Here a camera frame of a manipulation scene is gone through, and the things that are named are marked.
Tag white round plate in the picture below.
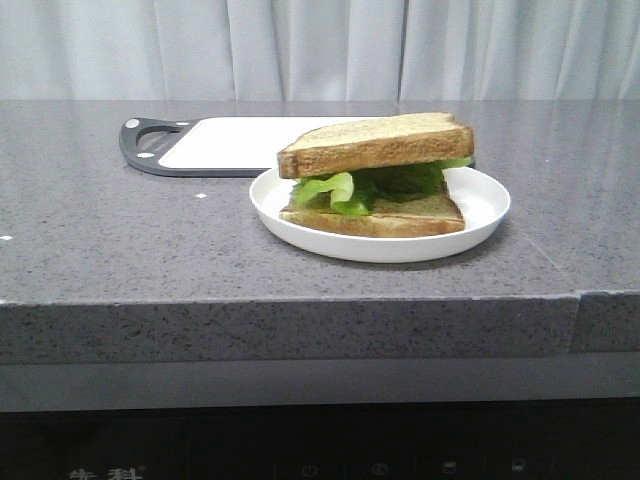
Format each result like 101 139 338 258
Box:
249 168 511 263

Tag white cutting board dark rim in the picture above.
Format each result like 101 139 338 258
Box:
118 115 476 179

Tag green lettuce leaf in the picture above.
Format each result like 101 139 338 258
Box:
290 157 473 216

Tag bread slice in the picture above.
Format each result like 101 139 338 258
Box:
279 186 466 238
277 112 475 179

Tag grey curtain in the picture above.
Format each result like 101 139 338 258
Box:
1 1 639 101

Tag black appliance under counter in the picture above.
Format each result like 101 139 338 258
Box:
1 398 639 479

